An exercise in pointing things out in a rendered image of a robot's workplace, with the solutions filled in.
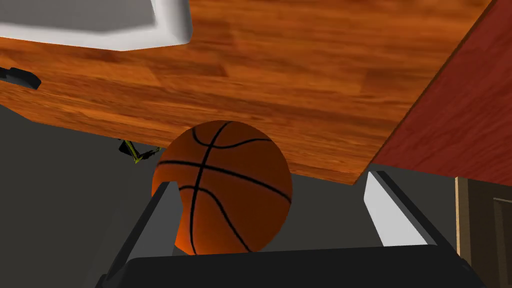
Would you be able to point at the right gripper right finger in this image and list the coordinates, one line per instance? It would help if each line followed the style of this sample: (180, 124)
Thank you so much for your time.
(394, 218)

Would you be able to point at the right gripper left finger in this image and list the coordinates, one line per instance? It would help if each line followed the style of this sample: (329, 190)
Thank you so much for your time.
(156, 228)

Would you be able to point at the black and yellow-green object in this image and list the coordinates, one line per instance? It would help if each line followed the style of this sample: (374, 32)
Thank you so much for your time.
(134, 152)

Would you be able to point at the orange basketball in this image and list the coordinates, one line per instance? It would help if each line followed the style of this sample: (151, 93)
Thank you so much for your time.
(236, 188)

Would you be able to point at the brown door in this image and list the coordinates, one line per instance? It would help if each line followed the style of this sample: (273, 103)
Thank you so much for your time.
(490, 232)

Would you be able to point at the black curved piece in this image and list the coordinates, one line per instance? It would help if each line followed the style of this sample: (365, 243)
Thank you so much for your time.
(22, 78)

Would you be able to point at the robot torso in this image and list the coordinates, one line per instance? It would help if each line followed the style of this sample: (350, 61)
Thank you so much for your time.
(120, 28)

